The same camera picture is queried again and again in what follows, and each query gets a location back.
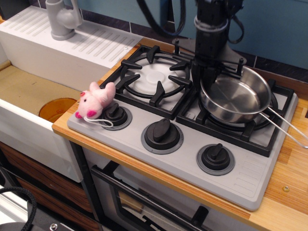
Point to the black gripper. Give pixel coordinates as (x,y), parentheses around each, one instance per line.
(210,47)

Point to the stainless steel pan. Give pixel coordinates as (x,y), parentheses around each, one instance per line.
(241,99)

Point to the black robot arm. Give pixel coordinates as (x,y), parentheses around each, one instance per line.
(211,13)

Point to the grey toy stove top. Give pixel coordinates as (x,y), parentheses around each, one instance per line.
(158,118)

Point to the black middle stove knob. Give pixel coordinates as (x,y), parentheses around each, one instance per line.
(162,137)

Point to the black stove knob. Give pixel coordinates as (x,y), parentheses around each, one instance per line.
(162,137)
(215,159)
(116,117)

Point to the black right stove knob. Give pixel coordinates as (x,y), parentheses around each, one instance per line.
(215,159)

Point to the black left stove knob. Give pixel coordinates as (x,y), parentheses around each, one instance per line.
(116,117)

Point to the black left burner grate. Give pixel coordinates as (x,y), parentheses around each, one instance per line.
(154,80)

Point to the black burner grate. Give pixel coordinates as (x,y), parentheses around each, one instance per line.
(154,80)
(258,136)

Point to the black right burner grate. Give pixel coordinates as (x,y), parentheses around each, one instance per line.
(258,136)

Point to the pink stuffed pig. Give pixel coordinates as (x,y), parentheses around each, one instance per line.
(93,101)

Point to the grey toy faucet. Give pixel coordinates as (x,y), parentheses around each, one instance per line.
(63,21)

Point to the orange plastic plate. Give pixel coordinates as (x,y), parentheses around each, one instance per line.
(54,109)

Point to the toy oven door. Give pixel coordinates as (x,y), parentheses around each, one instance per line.
(138,217)

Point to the white toy sink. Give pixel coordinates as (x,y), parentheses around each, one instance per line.
(35,69)

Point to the wooden drawer front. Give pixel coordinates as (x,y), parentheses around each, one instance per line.
(54,193)

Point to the black oven door handle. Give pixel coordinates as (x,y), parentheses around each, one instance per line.
(107,174)

